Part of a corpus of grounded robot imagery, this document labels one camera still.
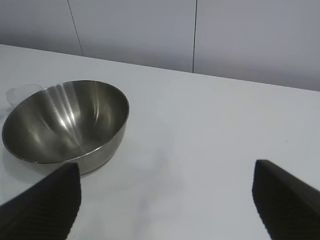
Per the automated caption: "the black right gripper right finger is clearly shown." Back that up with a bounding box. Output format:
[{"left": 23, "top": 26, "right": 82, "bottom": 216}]
[{"left": 252, "top": 159, "right": 320, "bottom": 240}]

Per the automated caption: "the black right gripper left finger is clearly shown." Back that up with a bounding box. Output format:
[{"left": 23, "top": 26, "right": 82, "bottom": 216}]
[{"left": 0, "top": 162, "right": 83, "bottom": 240}]

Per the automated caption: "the stainless steel mixing bowl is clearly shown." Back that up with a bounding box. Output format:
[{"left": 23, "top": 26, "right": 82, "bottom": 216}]
[{"left": 1, "top": 79, "right": 130, "bottom": 175}]

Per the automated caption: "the clear plastic measuring cup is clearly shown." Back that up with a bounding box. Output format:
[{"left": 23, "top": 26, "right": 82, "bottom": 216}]
[{"left": 5, "top": 83, "right": 44, "bottom": 111}]

